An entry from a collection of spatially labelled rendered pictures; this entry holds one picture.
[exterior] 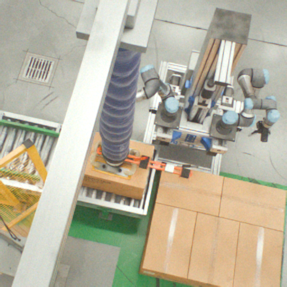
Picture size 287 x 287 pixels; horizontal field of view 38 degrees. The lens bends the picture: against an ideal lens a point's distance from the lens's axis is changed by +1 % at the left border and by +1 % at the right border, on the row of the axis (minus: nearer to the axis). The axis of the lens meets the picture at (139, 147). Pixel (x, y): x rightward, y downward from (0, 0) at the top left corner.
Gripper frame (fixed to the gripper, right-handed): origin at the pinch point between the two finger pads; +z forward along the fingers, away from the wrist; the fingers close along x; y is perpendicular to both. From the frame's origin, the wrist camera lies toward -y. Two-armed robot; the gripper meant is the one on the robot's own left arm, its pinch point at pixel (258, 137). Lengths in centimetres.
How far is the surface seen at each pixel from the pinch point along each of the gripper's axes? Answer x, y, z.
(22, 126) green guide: 195, 42, 84
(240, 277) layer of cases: -4, -94, 93
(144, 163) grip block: 83, -10, 37
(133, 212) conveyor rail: 90, -39, 88
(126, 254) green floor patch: 94, -69, 147
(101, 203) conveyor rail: 119, -31, 88
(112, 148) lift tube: 110, -12, -3
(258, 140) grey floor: -56, 57, 147
